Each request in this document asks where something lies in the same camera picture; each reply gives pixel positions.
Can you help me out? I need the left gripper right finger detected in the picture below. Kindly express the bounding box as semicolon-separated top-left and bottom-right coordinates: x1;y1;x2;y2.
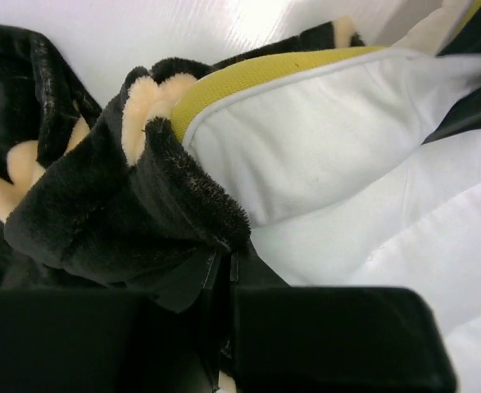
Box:
230;252;457;392

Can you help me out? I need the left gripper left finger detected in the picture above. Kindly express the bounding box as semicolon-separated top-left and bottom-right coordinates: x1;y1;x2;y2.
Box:
0;250;221;392

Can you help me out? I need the white pillow with yellow edge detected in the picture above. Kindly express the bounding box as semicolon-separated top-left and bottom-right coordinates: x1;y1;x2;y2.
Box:
172;1;481;392

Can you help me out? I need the black pillowcase with beige flowers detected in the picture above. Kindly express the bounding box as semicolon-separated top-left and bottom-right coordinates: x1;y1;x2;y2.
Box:
0;18;362;290

